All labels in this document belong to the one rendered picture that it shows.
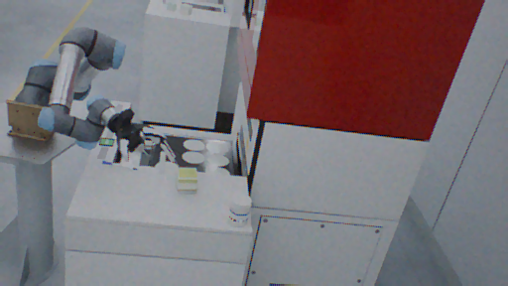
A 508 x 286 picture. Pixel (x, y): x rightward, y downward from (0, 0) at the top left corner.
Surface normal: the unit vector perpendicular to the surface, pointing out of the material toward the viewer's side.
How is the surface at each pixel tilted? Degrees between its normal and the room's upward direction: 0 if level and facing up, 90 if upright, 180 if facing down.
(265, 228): 90
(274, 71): 90
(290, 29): 90
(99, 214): 0
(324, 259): 90
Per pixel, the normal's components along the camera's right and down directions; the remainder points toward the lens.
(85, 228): 0.07, 0.49
